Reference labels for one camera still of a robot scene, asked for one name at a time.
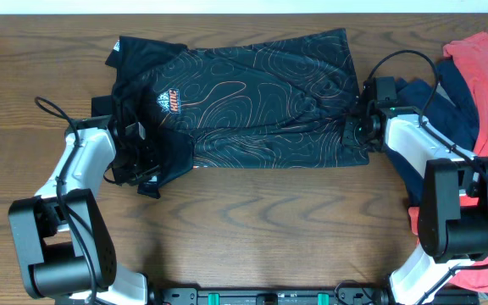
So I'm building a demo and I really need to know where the black patterned sports jersey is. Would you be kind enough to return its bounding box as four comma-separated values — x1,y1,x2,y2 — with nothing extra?
91,29,369,198

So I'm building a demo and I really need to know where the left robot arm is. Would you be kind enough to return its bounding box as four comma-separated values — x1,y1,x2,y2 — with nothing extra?
8,115,163,304

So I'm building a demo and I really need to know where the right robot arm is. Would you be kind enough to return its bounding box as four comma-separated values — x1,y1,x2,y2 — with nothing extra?
342,107,488,304

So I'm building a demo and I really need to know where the navy blue garment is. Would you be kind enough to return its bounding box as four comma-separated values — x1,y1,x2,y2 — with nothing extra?
385,42,488,208

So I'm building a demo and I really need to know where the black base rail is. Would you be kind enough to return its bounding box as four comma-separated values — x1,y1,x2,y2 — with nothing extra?
147,280,397,305

